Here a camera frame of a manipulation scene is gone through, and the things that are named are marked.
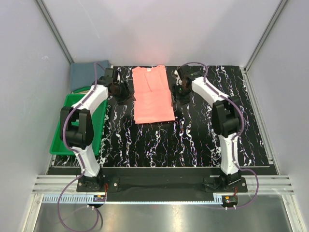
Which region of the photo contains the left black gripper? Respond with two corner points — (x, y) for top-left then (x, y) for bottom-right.
(111, 81), (135, 106)

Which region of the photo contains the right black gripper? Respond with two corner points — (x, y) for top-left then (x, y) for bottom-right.
(170, 84), (191, 107)

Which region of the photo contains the pink t-shirt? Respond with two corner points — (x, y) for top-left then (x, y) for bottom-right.
(132, 65), (175, 124)

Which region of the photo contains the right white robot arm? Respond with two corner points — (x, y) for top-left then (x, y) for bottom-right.
(172, 65), (244, 192)

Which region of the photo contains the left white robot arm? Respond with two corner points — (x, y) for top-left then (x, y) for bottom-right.
(60, 68), (133, 191)

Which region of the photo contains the black marble pattern mat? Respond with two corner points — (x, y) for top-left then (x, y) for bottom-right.
(48, 65), (271, 168)

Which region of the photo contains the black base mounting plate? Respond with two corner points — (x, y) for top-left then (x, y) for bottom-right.
(77, 167), (248, 203)

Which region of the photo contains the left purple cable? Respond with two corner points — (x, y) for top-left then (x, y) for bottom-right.
(56, 62), (103, 230)

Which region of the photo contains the purple cable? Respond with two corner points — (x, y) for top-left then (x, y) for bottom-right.
(181, 62), (258, 210)
(56, 62), (103, 230)

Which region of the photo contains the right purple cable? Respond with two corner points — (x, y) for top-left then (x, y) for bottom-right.
(181, 62), (258, 210)

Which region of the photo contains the aluminium rail frame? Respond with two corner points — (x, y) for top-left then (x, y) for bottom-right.
(22, 168), (309, 232)

